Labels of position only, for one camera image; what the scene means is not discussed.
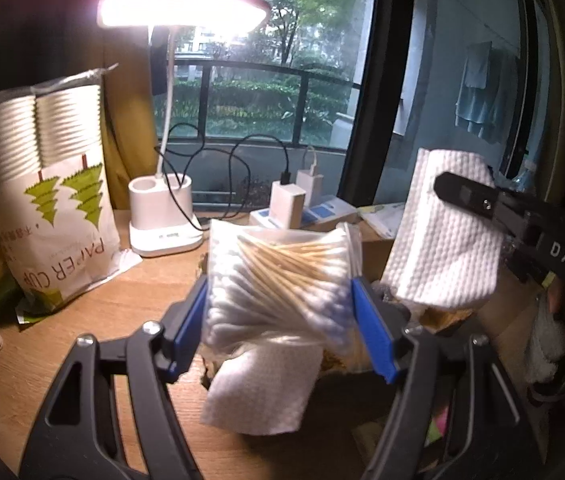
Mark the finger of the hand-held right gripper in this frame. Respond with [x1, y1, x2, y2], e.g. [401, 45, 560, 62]
[433, 171, 502, 222]

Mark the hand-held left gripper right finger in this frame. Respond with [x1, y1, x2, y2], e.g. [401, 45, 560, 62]
[351, 276, 547, 480]

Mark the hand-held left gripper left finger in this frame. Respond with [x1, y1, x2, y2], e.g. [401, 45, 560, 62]
[19, 274, 210, 480]

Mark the white paper towel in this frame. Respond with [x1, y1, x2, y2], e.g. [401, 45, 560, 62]
[200, 340, 324, 435]
[381, 148, 506, 308]

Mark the cardboard box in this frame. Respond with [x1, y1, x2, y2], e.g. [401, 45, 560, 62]
[197, 220, 476, 376]

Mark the bag of cotton swabs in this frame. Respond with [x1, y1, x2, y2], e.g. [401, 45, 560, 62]
[201, 219, 363, 356]

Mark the clear water bottle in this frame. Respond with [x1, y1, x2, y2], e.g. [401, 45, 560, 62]
[510, 159, 536, 193]

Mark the clear bag of papers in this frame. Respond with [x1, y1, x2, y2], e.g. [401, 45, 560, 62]
[360, 202, 406, 239]

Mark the hanging teal cloth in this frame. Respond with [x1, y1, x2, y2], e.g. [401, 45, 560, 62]
[455, 41, 518, 143]

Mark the colourful paper pad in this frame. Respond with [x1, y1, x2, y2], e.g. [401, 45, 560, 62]
[425, 400, 456, 448]

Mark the white desk lamp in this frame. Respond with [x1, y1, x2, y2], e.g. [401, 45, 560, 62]
[97, 0, 270, 258]

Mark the blue white box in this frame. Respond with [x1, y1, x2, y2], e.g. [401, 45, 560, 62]
[303, 199, 359, 227]

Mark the pack of paper cups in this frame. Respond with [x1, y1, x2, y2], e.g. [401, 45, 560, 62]
[0, 64, 143, 317]

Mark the balcony railing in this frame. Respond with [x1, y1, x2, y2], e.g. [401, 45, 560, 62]
[172, 59, 363, 151]

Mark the dark window frame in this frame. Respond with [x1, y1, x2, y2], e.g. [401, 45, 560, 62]
[337, 0, 417, 206]

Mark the white charger with white cable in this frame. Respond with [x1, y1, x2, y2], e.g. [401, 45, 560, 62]
[297, 146, 324, 211]

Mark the black cable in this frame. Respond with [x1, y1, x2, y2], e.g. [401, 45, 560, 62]
[160, 122, 293, 218]

